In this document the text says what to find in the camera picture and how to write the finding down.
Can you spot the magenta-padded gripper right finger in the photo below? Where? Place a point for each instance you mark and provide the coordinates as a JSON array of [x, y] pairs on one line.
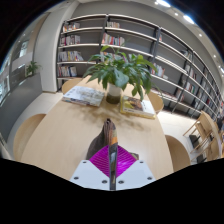
[[136, 171]]

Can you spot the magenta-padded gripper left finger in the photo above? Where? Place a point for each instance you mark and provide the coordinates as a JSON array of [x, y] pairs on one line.
[[87, 171]]

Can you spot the grey brown towel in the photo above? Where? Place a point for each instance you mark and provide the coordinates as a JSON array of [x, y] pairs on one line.
[[101, 138]]

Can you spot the round-backed wooden chair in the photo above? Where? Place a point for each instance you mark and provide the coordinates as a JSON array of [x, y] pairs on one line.
[[178, 153], [70, 85], [156, 101]]

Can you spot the yellow picture book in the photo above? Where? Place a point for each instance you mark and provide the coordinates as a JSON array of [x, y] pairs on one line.
[[137, 106]]

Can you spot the white cover book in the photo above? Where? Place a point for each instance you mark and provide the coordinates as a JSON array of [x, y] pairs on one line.
[[83, 95]]

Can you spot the slatted wooden armchair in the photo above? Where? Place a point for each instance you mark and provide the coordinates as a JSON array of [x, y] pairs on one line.
[[205, 133]]

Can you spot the green potted plant white pot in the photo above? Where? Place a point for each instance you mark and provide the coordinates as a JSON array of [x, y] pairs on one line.
[[118, 71]]

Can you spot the small green background plant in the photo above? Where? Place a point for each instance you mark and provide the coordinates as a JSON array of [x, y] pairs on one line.
[[32, 67]]

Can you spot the ceiling lights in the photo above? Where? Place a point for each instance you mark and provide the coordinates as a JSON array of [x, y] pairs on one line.
[[163, 3]]

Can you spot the wall bookshelf unit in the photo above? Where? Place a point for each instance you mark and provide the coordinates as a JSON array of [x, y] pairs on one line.
[[133, 36]]

